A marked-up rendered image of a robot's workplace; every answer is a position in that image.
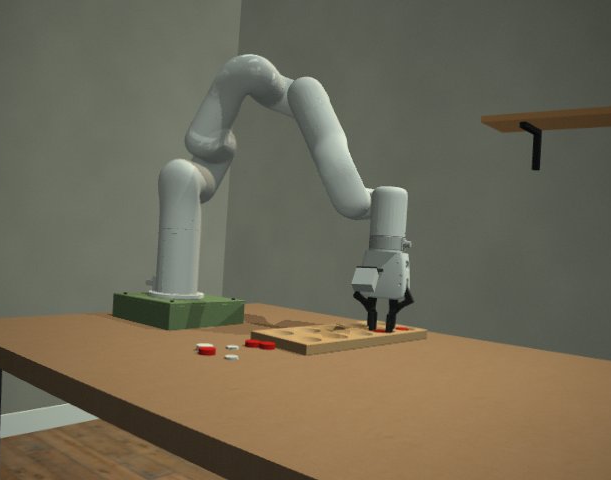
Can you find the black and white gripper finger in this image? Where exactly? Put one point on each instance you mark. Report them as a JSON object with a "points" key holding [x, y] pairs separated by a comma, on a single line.
{"points": [[394, 309], [372, 313]]}

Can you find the tan tray with round pockets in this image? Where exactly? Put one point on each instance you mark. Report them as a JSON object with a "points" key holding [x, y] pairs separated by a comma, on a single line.
{"points": [[313, 341]]}

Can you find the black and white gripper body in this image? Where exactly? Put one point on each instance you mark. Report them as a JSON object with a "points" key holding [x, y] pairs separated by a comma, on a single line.
{"points": [[391, 283]]}

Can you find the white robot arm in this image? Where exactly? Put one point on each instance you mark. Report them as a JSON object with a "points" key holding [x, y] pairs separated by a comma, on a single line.
{"points": [[183, 185]]}

